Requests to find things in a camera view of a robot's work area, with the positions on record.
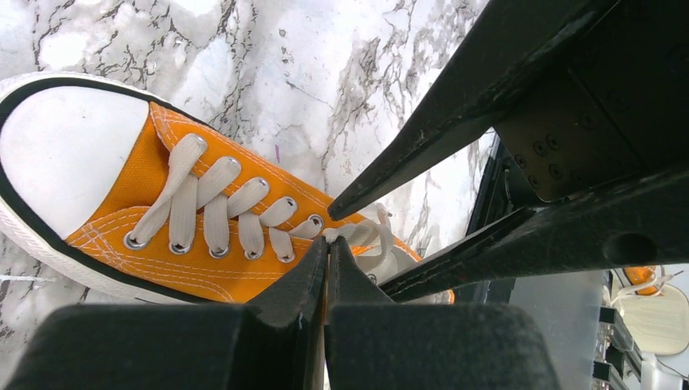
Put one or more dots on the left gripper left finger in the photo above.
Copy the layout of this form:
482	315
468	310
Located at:
272	342

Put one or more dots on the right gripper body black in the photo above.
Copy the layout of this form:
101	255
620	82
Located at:
615	105

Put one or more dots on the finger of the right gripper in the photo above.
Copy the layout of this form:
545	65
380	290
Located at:
506	49
639	222

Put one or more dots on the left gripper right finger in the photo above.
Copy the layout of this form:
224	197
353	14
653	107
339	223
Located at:
373	342

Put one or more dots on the white shoelace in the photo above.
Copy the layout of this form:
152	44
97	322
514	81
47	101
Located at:
184	194

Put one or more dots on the orange canvas sneaker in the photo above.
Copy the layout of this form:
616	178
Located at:
83	158

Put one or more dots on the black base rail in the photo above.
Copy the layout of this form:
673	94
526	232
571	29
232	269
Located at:
503	189

